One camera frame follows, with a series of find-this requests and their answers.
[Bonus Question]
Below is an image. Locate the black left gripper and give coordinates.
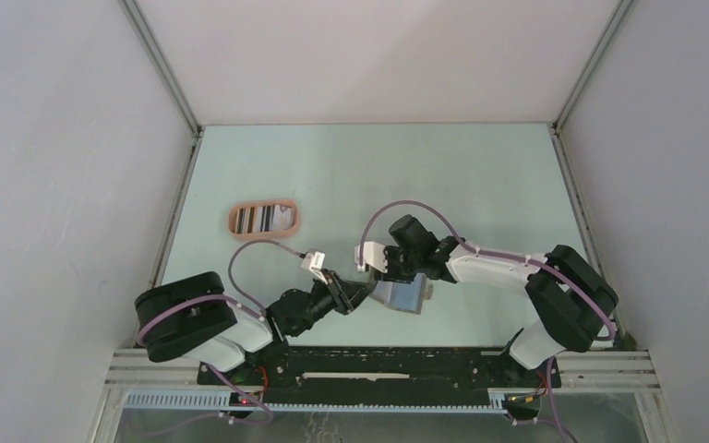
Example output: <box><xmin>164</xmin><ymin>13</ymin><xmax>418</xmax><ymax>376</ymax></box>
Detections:
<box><xmin>290</xmin><ymin>268</ymin><xmax>375</xmax><ymax>337</ymax></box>

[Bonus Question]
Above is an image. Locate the taupe leather card holder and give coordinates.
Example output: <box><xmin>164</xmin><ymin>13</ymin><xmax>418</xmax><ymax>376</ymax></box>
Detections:
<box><xmin>369</xmin><ymin>274</ymin><xmax>434</xmax><ymax>315</ymax></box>

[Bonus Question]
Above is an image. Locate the peach plastic card tray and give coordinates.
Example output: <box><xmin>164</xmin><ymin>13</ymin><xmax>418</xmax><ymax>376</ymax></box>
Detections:
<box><xmin>226</xmin><ymin>198</ymin><xmax>301</xmax><ymax>242</ymax></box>

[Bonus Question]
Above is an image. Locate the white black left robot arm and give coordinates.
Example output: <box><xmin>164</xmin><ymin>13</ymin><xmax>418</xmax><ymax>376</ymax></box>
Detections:
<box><xmin>134</xmin><ymin>269</ymin><xmax>377</xmax><ymax>385</ymax></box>

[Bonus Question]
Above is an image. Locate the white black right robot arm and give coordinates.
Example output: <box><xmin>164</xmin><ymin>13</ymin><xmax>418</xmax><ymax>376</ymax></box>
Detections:
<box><xmin>362</xmin><ymin>215</ymin><xmax>619</xmax><ymax>386</ymax></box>

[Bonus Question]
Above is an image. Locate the stack of credit cards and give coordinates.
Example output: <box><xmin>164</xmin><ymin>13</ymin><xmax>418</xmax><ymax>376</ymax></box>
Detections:
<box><xmin>234</xmin><ymin>204</ymin><xmax>295</xmax><ymax>234</ymax></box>

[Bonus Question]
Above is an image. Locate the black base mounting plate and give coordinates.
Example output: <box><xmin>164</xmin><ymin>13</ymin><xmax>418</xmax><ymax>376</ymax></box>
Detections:
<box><xmin>226</xmin><ymin>345</ymin><xmax>561</xmax><ymax>407</ymax></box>

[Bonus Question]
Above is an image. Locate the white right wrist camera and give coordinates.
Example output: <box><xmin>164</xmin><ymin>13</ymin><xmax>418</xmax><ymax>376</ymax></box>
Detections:
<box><xmin>354</xmin><ymin>241</ymin><xmax>388</xmax><ymax>273</ymax></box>

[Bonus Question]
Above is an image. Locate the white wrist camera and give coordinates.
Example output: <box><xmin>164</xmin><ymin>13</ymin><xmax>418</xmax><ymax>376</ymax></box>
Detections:
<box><xmin>354</xmin><ymin>241</ymin><xmax>388</xmax><ymax>273</ymax></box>
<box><xmin>301</xmin><ymin>249</ymin><xmax>325</xmax><ymax>274</ymax></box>

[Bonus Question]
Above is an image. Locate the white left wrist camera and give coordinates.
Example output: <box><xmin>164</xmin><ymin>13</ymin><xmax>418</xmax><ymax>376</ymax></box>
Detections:
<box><xmin>301</xmin><ymin>249</ymin><xmax>325</xmax><ymax>274</ymax></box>

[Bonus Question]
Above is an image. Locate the white cable duct strip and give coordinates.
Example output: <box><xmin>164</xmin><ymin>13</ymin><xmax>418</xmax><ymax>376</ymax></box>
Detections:
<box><xmin>124</xmin><ymin>389</ymin><xmax>506</xmax><ymax>414</ymax></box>

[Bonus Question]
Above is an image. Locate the aluminium frame rail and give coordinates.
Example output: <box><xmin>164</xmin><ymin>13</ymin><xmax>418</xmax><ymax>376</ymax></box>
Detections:
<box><xmin>104</xmin><ymin>348</ymin><xmax>209</xmax><ymax>390</ymax></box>

